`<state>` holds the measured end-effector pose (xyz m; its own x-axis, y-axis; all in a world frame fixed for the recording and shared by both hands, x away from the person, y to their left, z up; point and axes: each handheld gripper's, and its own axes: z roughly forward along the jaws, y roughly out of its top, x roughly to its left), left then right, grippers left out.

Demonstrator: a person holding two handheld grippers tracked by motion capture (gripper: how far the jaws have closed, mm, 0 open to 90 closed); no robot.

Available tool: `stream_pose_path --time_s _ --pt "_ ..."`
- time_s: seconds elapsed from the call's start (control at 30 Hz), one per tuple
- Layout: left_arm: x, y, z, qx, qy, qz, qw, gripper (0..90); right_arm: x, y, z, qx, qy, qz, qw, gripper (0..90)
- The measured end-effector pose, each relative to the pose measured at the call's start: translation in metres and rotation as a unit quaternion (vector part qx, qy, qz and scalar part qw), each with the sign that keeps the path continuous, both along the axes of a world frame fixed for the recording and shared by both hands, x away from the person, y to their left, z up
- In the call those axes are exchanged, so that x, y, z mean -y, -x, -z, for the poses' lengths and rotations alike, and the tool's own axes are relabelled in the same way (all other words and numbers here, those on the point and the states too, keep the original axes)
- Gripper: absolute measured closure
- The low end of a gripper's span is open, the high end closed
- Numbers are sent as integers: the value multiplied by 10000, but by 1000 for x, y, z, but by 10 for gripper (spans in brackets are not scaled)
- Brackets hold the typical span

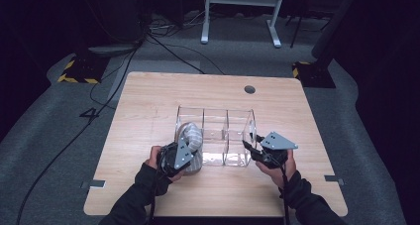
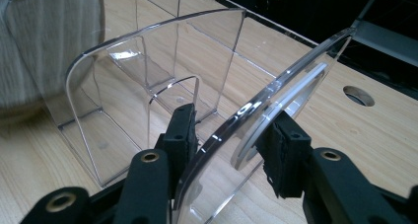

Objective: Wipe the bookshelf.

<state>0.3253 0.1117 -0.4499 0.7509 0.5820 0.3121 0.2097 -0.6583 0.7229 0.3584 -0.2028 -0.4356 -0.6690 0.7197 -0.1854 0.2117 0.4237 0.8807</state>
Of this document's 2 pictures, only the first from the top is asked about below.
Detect right hand-held gripper black cable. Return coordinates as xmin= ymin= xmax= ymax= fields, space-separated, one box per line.
xmin=278 ymin=164 xmax=291 ymax=225

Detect long black floor cable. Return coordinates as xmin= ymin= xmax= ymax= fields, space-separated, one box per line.
xmin=15 ymin=48 xmax=140 ymax=225

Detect grey round stand base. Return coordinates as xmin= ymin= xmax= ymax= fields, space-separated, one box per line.
xmin=87 ymin=44 xmax=140 ymax=57

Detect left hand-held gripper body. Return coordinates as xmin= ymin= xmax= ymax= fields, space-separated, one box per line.
xmin=157 ymin=136 xmax=196 ymax=178

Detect thin black tripod legs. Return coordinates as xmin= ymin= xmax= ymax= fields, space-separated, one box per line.
xmin=289 ymin=15 xmax=310 ymax=50

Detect grey metal table bracket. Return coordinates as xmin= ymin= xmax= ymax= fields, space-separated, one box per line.
xmin=324 ymin=174 xmax=345 ymax=186
xmin=80 ymin=179 xmax=107 ymax=189

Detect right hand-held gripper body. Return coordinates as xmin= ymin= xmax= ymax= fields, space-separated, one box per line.
xmin=250 ymin=131 xmax=299 ymax=169

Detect black yellow striped base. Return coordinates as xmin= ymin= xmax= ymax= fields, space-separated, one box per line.
xmin=56 ymin=55 xmax=110 ymax=85
xmin=291 ymin=60 xmax=336 ymax=89

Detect clear acrylic divided organizer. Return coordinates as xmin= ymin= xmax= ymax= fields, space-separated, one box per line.
xmin=173 ymin=105 xmax=259 ymax=169

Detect person's left hand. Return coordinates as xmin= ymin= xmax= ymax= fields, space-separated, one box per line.
xmin=145 ymin=145 xmax=186 ymax=183

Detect tangle of floor cables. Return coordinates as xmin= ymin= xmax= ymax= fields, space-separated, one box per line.
xmin=147 ymin=10 xmax=207 ymax=33

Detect person's right hand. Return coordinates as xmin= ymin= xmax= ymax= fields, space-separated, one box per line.
xmin=256 ymin=149 xmax=297 ymax=189

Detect dark grey pole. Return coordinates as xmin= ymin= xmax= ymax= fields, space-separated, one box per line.
xmin=311 ymin=0 xmax=361 ymax=60

